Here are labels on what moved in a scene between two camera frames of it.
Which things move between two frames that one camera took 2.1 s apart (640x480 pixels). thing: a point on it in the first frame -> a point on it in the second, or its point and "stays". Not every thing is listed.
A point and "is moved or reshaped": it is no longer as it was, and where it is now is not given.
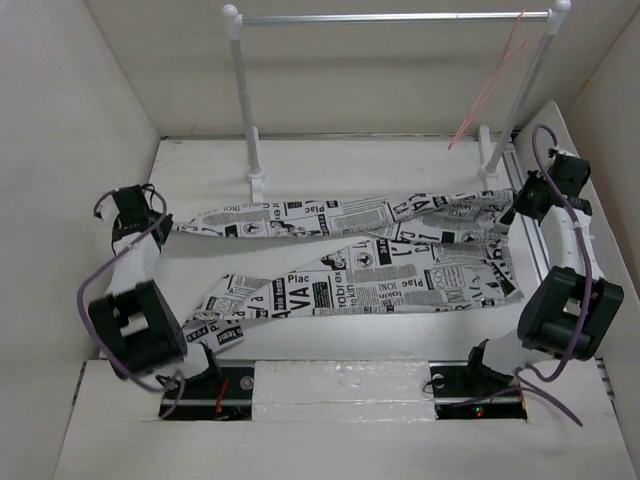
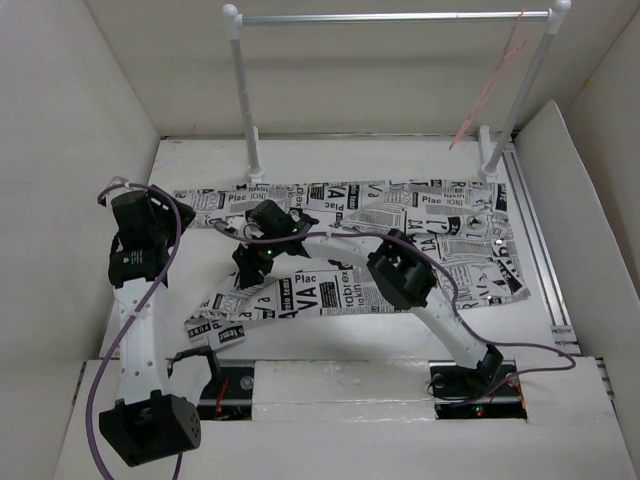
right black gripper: (521, 204) -> (249, 265)
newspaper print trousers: (437, 249) is moved or reshaped
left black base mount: (224, 392) stays
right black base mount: (469, 390) stays
